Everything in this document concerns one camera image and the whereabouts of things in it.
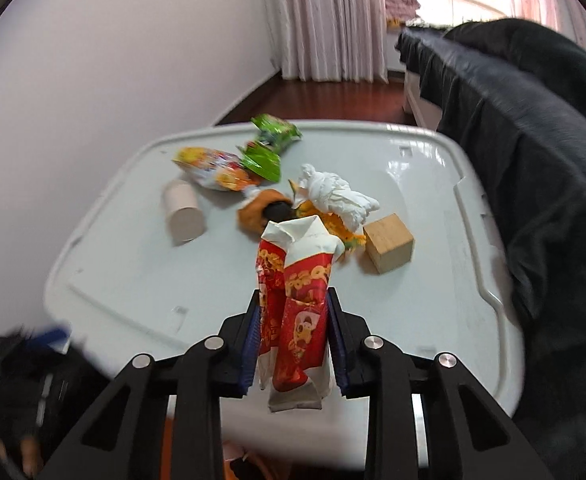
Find orange black sock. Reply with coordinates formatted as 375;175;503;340
237;188;295;235

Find left hand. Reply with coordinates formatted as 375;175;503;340
0;436;44;479

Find white plastic bin lid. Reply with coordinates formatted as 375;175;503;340
44;119;525;470

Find yellow orange jelly pouch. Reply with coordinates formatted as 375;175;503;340
173;146;261;192

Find wooden block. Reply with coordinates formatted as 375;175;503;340
363;214;415;274

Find orange trash bucket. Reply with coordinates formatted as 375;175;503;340
159;416;293;479

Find red white paper carton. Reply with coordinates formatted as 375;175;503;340
255;216;344;413

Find orange peel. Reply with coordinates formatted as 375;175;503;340
289;180;367;252

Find dark blue bed blanket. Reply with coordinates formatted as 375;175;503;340
396;18;586;479

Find green snack wrapper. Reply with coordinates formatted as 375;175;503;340
239;114;303;182

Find folded pink quilts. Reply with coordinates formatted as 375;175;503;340
384;0;421;23

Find white cloth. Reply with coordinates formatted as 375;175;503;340
293;164;380;232

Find pink curtain left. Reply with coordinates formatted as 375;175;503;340
264;0;387;82

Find white paper cup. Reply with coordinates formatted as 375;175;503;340
162;179;205;245

